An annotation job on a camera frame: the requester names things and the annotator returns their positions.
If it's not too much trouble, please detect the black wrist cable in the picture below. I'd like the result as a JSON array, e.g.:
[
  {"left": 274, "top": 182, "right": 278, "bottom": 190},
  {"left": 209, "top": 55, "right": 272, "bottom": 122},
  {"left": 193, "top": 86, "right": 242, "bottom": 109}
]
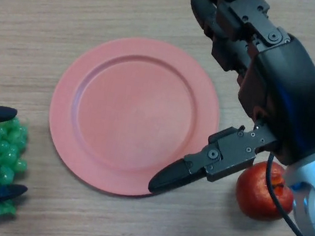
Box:
[{"left": 255, "top": 97, "right": 315, "bottom": 236}]

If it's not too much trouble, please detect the green plastic grape bunch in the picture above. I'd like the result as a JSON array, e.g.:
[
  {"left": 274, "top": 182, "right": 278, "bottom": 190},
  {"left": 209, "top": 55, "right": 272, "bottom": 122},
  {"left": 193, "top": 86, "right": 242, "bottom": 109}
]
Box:
[{"left": 0, "top": 114, "right": 35, "bottom": 221}]

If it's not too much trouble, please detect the red apple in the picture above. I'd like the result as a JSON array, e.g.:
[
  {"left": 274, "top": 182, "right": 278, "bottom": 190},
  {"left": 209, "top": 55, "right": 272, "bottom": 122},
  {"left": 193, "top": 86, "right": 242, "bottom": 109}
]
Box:
[{"left": 231, "top": 157, "right": 300, "bottom": 225}]

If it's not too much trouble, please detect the pink round plate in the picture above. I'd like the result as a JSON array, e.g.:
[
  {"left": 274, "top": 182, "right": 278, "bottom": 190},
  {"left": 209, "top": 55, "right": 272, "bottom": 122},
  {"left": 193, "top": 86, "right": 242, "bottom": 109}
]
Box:
[{"left": 38, "top": 26, "right": 230, "bottom": 210}]

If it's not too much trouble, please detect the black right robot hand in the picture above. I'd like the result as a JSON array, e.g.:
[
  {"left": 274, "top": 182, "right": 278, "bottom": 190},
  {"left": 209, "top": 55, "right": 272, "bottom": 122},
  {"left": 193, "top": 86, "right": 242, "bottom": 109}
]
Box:
[{"left": 147, "top": 0, "right": 315, "bottom": 218}]

